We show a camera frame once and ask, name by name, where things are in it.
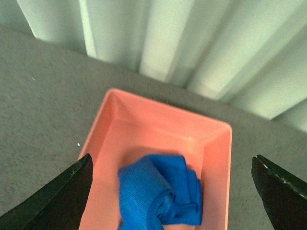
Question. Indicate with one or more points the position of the blue microfiber cloth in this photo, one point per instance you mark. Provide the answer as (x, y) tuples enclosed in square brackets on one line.
[(159, 190)]

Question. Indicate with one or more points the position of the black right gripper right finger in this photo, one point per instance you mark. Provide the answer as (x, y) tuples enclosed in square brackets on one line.
[(284, 195)]

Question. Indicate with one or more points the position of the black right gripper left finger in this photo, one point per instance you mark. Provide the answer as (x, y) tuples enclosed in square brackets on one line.
[(59, 205)]

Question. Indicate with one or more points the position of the pink plastic box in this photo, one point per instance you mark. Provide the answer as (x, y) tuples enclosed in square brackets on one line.
[(128, 127)]

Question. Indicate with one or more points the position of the white curtain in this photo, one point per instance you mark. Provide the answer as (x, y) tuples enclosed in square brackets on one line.
[(251, 54)]

